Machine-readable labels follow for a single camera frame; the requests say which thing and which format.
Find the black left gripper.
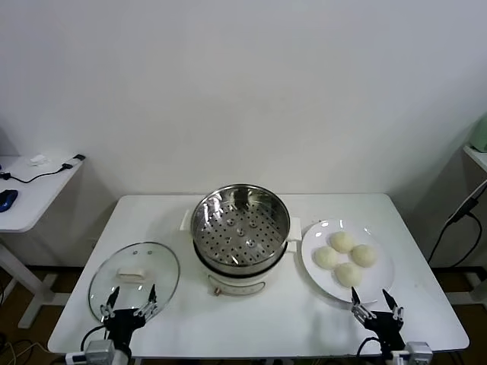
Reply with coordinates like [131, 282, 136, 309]
[99, 284, 158, 345]

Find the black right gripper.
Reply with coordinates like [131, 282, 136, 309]
[349, 286, 405, 351]

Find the white steamed baozi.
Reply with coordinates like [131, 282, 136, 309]
[349, 243, 378, 267]
[313, 246, 339, 271]
[329, 230, 355, 253]
[333, 262, 363, 288]

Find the round glass pot lid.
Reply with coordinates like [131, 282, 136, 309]
[88, 241, 180, 330]

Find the stainless steel steamer basket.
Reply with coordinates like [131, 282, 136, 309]
[179, 183, 301, 271]

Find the large white plate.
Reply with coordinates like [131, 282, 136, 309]
[300, 218, 396, 304]

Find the white electric cooking pot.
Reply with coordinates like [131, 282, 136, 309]
[189, 224, 298, 297]

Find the white side desk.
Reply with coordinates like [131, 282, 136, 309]
[0, 154, 87, 330]

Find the blue computer mouse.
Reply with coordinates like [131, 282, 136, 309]
[0, 189, 19, 213]

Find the pale green appliance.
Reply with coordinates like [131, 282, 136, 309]
[466, 116, 487, 152]

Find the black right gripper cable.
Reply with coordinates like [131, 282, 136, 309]
[355, 336, 381, 358]

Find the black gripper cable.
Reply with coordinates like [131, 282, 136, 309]
[81, 327, 110, 353]
[355, 336, 381, 358]

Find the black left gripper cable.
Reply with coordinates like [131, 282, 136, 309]
[81, 327, 110, 353]

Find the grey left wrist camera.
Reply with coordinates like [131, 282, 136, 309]
[64, 339, 116, 365]

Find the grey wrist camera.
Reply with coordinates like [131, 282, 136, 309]
[64, 339, 116, 365]
[390, 341, 434, 365]

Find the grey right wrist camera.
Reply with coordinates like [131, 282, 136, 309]
[390, 341, 434, 365]

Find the white floor cable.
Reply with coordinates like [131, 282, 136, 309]
[5, 340, 49, 362]

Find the black power adapter cable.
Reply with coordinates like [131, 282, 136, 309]
[425, 186, 487, 267]

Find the black desk cable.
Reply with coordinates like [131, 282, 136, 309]
[0, 154, 85, 184]

